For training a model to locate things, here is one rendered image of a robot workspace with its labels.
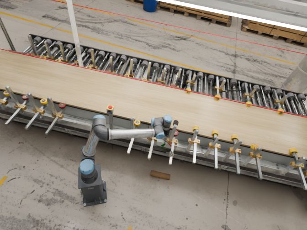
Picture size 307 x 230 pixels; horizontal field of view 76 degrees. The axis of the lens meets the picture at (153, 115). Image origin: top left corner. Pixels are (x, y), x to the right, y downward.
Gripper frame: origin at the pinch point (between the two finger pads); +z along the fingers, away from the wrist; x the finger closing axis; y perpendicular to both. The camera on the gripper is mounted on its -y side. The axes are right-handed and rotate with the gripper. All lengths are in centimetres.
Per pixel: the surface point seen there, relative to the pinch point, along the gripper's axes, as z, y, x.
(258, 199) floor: 101, 166, -3
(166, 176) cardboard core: 92, 22, -4
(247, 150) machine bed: 27, 118, 28
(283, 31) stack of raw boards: 72, 322, 563
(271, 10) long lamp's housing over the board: -138, 58, 40
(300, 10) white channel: -143, 77, 38
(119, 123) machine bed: 30, -61, 28
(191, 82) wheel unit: 3, 29, 114
